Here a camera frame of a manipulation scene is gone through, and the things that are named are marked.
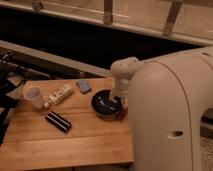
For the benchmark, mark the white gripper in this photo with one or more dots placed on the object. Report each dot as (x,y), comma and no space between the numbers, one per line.
(119,89)

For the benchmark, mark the black ceramic bowl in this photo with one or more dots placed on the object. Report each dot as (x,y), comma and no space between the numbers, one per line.
(103,106)

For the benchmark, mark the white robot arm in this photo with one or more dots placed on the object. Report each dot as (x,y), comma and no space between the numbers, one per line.
(166,96)

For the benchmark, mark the small red-brown object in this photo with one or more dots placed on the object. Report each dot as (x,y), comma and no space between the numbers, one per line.
(123,112)

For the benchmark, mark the blue sponge block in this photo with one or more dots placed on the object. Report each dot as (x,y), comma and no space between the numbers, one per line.
(83,86)

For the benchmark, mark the white rectangular box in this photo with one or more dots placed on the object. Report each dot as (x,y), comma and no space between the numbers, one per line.
(59,95)

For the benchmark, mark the black rectangular case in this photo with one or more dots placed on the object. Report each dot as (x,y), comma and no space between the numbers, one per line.
(58,121)

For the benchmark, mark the translucent plastic cup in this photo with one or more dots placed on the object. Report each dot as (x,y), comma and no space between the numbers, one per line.
(35,96)

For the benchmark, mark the black tripod stand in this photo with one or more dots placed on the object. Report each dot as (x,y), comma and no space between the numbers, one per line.
(11,83)

